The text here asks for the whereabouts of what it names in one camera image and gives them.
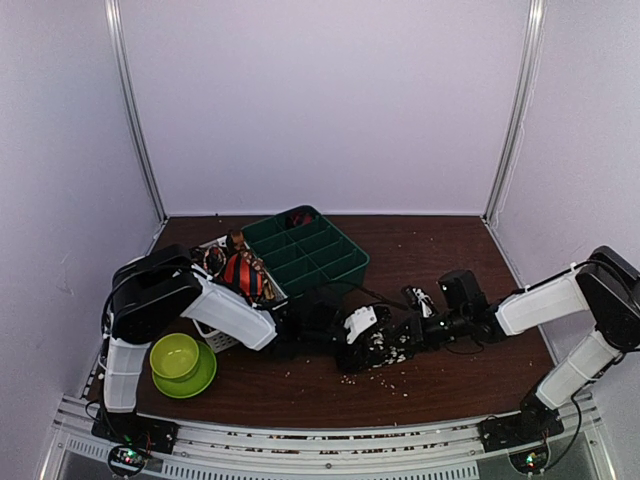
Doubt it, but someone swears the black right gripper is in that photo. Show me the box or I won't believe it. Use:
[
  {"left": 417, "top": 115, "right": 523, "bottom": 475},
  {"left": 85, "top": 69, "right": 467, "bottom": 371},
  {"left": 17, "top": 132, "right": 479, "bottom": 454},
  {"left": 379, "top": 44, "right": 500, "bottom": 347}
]
[{"left": 386, "top": 308, "right": 469, "bottom": 353}]

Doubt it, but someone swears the black white floral tie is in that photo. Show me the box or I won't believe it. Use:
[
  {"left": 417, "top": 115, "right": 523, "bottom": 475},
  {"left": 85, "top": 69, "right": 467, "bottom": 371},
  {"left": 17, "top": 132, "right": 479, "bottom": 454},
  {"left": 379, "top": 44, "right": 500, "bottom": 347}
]
[{"left": 364, "top": 330, "right": 415, "bottom": 368}]

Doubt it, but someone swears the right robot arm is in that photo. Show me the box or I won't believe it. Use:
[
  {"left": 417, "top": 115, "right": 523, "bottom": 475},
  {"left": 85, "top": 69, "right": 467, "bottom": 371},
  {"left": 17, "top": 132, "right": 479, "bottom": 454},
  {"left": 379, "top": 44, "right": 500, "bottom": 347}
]
[{"left": 394, "top": 246, "right": 639, "bottom": 442}]

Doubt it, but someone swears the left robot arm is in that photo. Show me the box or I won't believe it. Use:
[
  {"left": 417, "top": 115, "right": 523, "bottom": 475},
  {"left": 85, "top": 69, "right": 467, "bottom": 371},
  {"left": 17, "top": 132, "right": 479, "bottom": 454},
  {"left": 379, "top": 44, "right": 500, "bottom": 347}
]
[{"left": 102, "top": 245, "right": 377, "bottom": 444}]

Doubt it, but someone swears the green divided organizer tray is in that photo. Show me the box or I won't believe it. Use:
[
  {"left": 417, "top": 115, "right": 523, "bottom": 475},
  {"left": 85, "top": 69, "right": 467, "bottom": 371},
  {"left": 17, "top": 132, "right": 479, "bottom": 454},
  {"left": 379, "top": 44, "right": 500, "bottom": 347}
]
[{"left": 242, "top": 205, "right": 370, "bottom": 297}]

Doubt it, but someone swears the orange navy striped tie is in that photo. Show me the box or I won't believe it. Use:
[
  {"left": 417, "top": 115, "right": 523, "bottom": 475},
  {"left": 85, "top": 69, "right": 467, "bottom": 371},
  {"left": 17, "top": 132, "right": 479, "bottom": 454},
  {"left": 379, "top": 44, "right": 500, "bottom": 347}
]
[{"left": 223, "top": 251, "right": 266, "bottom": 301}]

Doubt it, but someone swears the red blue rolled tie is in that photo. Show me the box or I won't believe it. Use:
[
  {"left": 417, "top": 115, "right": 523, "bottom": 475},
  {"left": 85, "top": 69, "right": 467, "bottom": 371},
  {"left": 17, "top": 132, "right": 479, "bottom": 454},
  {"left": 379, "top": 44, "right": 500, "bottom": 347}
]
[{"left": 285, "top": 211, "right": 315, "bottom": 229}]

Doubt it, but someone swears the green plate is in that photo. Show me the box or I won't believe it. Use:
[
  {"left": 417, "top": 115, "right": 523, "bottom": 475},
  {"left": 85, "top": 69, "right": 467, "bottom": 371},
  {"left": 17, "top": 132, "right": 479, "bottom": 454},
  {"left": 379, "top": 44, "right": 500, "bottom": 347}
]
[{"left": 152, "top": 341, "right": 218, "bottom": 399}]

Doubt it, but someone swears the white plastic basket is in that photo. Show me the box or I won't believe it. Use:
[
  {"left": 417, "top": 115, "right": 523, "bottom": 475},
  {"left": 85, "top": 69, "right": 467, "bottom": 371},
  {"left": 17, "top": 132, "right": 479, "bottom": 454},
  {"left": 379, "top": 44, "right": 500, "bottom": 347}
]
[{"left": 186, "top": 264, "right": 286, "bottom": 352}]

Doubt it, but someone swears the green bowl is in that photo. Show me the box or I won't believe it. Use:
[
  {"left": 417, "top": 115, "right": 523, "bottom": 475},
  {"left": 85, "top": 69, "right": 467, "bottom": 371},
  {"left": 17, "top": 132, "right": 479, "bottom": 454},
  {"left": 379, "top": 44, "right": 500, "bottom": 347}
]
[{"left": 149, "top": 333, "right": 200, "bottom": 382}]

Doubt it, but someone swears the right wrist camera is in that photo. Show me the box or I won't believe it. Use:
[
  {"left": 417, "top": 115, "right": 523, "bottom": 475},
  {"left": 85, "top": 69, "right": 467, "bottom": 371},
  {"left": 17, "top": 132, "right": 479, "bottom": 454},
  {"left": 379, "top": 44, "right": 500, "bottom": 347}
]
[{"left": 401, "top": 285, "right": 437, "bottom": 318}]

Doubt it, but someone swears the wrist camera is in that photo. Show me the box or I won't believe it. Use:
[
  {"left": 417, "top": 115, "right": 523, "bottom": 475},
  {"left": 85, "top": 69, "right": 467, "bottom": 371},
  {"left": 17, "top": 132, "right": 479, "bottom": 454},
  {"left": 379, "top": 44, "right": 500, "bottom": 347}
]
[
  {"left": 401, "top": 285, "right": 437, "bottom": 318},
  {"left": 343, "top": 305, "right": 391, "bottom": 346}
]

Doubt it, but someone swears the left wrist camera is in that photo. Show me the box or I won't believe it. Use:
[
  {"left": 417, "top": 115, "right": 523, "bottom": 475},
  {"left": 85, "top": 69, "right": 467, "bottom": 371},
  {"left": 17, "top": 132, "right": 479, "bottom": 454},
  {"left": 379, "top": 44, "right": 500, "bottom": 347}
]
[{"left": 343, "top": 305, "right": 391, "bottom": 346}]

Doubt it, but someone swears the aluminium front rail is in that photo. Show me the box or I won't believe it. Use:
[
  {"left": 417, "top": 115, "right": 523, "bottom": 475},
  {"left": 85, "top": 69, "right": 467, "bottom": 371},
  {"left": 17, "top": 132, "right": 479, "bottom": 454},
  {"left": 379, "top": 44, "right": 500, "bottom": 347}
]
[{"left": 47, "top": 394, "right": 609, "bottom": 480}]

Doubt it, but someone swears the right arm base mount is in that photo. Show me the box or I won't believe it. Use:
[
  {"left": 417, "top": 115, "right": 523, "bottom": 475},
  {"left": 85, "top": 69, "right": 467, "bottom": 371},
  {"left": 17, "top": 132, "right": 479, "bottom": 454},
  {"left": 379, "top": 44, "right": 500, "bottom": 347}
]
[{"left": 478, "top": 413, "right": 564, "bottom": 452}]

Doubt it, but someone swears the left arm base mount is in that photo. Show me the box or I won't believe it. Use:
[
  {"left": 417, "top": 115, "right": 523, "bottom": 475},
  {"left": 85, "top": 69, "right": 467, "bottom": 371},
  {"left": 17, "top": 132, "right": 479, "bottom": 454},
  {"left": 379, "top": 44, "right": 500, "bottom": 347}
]
[{"left": 91, "top": 414, "right": 179, "bottom": 454}]

